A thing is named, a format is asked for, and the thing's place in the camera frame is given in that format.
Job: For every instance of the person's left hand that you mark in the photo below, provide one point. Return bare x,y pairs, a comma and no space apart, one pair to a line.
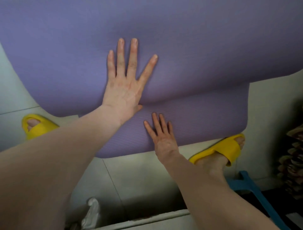
123,92

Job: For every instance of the person's right hand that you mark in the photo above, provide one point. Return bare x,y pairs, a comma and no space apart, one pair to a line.
164,142

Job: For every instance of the person's left thumb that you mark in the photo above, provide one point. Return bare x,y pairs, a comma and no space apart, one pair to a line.
137,109

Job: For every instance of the person's left middle finger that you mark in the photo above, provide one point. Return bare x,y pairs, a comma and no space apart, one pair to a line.
132,58

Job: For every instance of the person's right little finger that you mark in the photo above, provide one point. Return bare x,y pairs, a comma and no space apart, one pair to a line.
171,129

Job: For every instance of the person's left little finger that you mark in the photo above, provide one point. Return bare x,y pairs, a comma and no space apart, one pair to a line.
110,64

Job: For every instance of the person's right middle finger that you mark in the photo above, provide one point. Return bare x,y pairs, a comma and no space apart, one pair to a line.
156,123

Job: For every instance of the purple yoga mat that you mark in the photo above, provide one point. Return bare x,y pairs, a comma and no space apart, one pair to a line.
201,47

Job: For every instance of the person's right forearm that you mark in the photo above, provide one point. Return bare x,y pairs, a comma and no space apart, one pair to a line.
203,194

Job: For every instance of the person's left forearm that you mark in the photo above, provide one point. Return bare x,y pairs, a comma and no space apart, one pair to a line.
59,161

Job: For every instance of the yellow slipper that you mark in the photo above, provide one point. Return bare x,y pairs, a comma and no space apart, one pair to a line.
41,129
222,148

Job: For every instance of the person's right foot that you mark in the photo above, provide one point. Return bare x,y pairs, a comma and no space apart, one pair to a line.
213,165

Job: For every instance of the person's foot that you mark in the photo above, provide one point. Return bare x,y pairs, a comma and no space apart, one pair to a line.
32,123
213,165

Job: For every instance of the person's left foot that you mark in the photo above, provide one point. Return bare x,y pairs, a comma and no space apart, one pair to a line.
32,123

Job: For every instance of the white plastic bag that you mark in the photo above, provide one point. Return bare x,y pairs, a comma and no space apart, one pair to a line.
92,213

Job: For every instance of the patterned fabric pile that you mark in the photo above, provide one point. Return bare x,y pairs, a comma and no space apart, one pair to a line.
292,163

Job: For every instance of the blue plastic frame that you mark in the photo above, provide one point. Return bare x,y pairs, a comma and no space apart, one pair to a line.
255,189

